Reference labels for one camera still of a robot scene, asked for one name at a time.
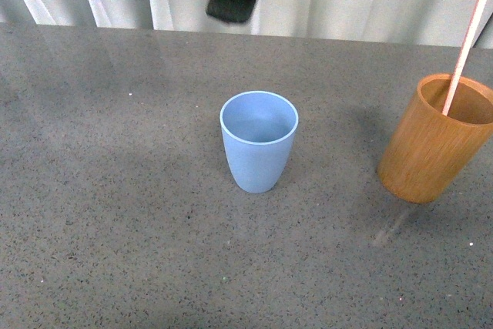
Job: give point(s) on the pink chopstick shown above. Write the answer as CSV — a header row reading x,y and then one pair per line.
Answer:
x,y
464,52

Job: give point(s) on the blue plastic cup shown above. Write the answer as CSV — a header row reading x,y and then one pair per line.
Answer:
x,y
258,129

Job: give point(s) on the brown bamboo chopstick holder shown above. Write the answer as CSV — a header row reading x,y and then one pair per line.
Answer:
x,y
428,149

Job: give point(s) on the white pleated curtain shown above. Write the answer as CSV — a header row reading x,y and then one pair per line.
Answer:
x,y
419,22

